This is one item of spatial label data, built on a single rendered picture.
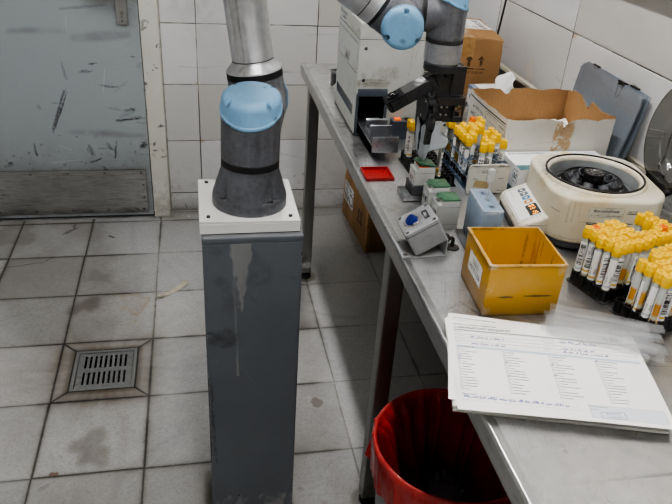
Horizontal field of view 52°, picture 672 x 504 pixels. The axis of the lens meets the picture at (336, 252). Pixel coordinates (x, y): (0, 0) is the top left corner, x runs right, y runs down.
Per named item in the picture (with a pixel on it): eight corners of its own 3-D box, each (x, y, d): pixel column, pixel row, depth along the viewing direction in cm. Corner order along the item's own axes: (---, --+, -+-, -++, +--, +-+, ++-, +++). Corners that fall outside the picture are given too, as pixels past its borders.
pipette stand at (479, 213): (454, 232, 141) (462, 188, 136) (488, 233, 142) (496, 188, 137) (467, 257, 132) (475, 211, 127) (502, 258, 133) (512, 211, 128)
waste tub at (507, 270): (458, 274, 127) (467, 226, 122) (528, 273, 129) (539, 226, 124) (480, 317, 115) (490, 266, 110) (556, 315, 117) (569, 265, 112)
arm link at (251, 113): (214, 165, 131) (214, 96, 125) (225, 140, 143) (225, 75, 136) (277, 170, 132) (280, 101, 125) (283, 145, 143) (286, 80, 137)
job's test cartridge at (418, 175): (407, 186, 156) (410, 160, 153) (427, 186, 157) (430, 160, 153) (412, 194, 152) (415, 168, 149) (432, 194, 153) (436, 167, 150)
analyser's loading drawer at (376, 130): (354, 124, 188) (356, 105, 185) (378, 124, 189) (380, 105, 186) (371, 152, 170) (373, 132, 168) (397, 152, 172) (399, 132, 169)
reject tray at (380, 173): (359, 169, 166) (360, 166, 166) (387, 169, 167) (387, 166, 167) (366, 181, 160) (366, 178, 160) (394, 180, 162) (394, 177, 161)
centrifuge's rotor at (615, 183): (540, 184, 151) (547, 154, 148) (609, 187, 152) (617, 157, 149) (562, 216, 138) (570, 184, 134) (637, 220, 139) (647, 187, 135)
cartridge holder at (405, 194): (396, 191, 157) (398, 176, 155) (434, 190, 158) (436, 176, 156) (402, 201, 152) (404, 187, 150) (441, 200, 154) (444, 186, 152)
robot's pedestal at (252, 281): (213, 535, 177) (201, 238, 133) (211, 475, 193) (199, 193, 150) (291, 526, 180) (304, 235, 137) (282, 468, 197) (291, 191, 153)
